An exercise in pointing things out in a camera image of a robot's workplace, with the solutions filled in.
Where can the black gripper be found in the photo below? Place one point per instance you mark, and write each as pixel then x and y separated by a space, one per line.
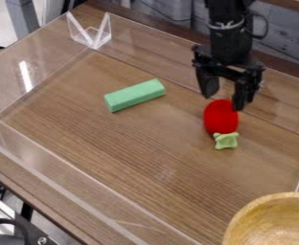
pixel 244 71

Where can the red plush strawberry fruit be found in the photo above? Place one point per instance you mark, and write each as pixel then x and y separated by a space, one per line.
pixel 220 122

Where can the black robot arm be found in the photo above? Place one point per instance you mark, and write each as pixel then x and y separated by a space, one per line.
pixel 227 58

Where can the green rectangular block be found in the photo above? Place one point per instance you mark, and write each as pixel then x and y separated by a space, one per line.
pixel 133 95

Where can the wooden bowl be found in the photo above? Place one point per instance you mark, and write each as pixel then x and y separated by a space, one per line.
pixel 265 222

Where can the clear acrylic tray enclosure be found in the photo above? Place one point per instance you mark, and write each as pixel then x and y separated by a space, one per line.
pixel 133 177

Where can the black metal bracket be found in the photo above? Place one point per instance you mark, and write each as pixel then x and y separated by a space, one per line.
pixel 37 236

